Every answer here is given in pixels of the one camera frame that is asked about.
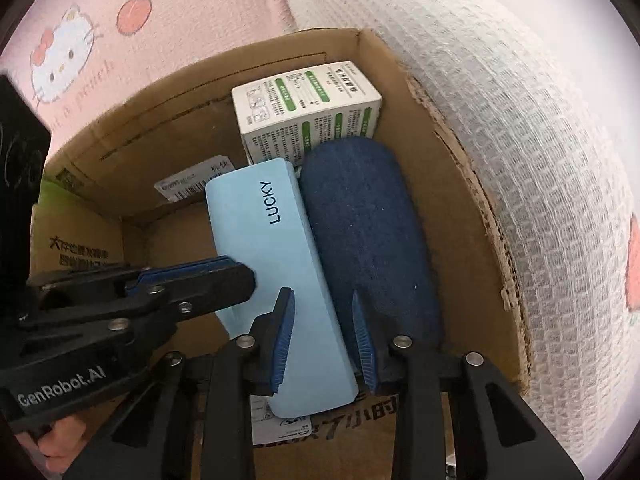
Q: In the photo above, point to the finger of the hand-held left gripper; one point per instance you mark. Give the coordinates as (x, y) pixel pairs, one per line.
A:
(220, 287)
(185, 270)

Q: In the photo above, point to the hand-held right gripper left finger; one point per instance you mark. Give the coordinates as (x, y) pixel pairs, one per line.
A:
(281, 347)

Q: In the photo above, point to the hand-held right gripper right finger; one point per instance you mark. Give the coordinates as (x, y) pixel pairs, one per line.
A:
(363, 347)

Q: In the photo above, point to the light blue hard case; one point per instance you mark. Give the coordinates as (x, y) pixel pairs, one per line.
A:
(265, 240)

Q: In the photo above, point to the dark blue felt case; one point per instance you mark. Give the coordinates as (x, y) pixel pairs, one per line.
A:
(365, 230)

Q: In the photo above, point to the brown cardboard box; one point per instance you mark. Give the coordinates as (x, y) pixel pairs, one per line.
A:
(450, 240)

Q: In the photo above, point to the person's left hand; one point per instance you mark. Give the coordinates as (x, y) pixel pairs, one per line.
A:
(62, 442)

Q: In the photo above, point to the white printed paper sheet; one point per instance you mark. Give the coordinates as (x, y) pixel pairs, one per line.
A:
(287, 427)

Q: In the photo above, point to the white shipping label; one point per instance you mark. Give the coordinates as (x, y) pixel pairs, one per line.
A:
(185, 185)

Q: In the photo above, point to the white and green carton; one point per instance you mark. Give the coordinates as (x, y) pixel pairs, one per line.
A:
(300, 105)

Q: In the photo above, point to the pink printed blanket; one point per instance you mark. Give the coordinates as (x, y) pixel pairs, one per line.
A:
(150, 10)

